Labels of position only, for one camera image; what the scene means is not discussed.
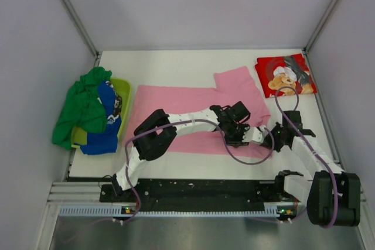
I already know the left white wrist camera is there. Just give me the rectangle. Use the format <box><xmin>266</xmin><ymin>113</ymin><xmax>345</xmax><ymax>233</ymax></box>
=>
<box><xmin>243</xmin><ymin>125</ymin><xmax>266</xmax><ymax>145</ymax></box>

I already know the white slotted cable duct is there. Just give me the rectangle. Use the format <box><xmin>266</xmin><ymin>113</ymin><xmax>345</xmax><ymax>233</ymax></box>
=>
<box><xmin>58</xmin><ymin>201</ymin><xmax>296</xmax><ymax>219</ymax></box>

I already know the lime green plastic bin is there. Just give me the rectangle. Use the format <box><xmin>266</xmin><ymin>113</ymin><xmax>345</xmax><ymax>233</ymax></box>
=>
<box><xmin>71</xmin><ymin>77</ymin><xmax>132</xmax><ymax>148</ymax></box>

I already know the blue t shirt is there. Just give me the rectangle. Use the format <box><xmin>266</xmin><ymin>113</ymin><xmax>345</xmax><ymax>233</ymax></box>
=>
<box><xmin>80</xmin><ymin>81</ymin><xmax>122</xmax><ymax>155</ymax></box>

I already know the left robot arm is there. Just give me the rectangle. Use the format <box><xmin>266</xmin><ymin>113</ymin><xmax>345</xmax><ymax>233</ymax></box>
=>
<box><xmin>111</xmin><ymin>101</ymin><xmax>251</xmax><ymax>201</ymax></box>

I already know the left aluminium frame post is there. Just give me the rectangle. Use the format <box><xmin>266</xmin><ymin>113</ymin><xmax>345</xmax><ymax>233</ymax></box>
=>
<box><xmin>60</xmin><ymin>0</ymin><xmax>100</xmax><ymax>59</ymax></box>

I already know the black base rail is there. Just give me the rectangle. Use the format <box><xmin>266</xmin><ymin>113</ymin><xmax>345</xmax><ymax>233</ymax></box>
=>
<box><xmin>99</xmin><ymin>179</ymin><xmax>296</xmax><ymax>212</ymax></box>

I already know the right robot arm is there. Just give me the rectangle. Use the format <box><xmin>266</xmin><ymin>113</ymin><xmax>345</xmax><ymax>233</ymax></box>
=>
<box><xmin>264</xmin><ymin>110</ymin><xmax>360</xmax><ymax>227</ymax></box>

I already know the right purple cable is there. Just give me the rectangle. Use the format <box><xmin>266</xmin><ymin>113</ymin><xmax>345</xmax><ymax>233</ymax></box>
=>
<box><xmin>275</xmin><ymin>86</ymin><xmax>340</xmax><ymax>229</ymax></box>

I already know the green t shirt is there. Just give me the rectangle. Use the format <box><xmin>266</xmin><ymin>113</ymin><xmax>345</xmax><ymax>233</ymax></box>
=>
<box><xmin>52</xmin><ymin>67</ymin><xmax>112</xmax><ymax>150</ymax></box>

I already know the red folded bear t shirt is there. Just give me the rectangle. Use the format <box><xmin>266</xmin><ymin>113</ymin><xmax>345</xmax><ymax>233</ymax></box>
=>
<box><xmin>255</xmin><ymin>54</ymin><xmax>317</xmax><ymax>98</ymax></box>

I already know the pink t shirt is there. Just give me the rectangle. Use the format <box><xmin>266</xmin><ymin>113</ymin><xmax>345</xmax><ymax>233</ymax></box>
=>
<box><xmin>125</xmin><ymin>66</ymin><xmax>273</xmax><ymax>159</ymax></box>

